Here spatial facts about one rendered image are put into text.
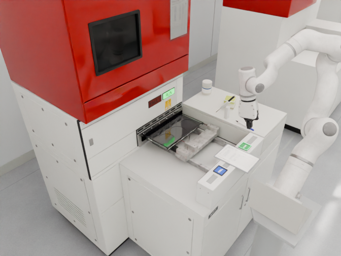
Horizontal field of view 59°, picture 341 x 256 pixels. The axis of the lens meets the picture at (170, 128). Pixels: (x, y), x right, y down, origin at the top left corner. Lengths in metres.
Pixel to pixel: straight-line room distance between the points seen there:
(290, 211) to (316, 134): 0.37
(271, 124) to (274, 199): 0.63
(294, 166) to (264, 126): 0.47
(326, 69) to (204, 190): 0.86
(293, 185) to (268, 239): 0.36
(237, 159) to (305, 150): 0.34
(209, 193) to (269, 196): 0.28
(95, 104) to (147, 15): 0.51
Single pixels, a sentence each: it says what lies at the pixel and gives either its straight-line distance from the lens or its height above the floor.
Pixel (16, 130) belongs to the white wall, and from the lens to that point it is 3.20.
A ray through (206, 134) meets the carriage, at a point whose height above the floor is 0.88.
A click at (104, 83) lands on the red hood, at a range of 1.48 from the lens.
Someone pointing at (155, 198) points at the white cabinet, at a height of 0.72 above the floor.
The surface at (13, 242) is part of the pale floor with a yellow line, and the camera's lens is 2.74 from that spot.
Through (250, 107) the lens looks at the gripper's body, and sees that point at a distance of 1.60.
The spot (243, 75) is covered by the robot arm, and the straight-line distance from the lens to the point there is 1.53.
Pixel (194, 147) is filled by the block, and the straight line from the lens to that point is 1.81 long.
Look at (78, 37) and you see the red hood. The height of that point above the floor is 1.63.
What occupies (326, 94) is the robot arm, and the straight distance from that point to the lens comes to 1.65.
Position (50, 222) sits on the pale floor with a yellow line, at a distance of 2.75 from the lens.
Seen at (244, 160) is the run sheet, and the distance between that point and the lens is 1.68.
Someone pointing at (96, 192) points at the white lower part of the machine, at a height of 0.72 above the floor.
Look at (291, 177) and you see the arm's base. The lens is 1.57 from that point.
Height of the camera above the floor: 2.04
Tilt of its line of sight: 35 degrees down
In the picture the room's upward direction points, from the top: straight up
